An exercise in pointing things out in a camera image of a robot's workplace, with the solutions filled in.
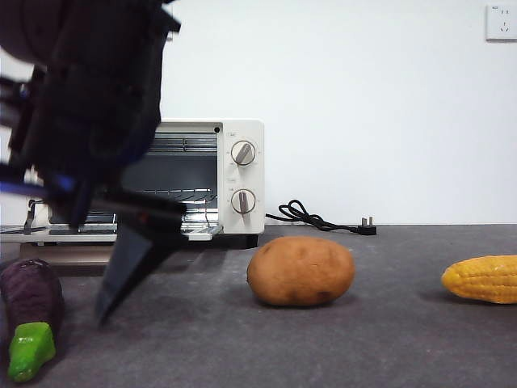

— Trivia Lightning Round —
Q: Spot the oven door with beige handle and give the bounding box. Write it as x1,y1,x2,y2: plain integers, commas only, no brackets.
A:
0,197,224,268

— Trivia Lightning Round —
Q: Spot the purple eggplant with green stem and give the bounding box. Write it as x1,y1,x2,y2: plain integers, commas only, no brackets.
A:
0,258,65,384

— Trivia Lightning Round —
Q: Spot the beige oven knob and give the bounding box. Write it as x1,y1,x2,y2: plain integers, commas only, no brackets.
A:
229,139,258,167
229,188,257,217

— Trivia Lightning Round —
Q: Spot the white toaster oven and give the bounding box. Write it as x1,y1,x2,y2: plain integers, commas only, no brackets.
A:
26,118,267,250

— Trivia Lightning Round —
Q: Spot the brown potato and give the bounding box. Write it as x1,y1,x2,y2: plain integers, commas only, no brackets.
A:
246,235,356,307

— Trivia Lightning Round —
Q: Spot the yellow corn cob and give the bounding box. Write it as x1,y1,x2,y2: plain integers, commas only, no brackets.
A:
440,255,517,305

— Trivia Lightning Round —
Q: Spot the metal wire oven rack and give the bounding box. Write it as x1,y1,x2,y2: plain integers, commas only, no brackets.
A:
132,188,219,204

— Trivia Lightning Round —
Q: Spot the black power cord with plug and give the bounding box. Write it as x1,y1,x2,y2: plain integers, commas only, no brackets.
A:
265,199,379,237

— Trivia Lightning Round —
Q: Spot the white wall socket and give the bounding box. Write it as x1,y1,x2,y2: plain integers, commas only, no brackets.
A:
485,3,517,42

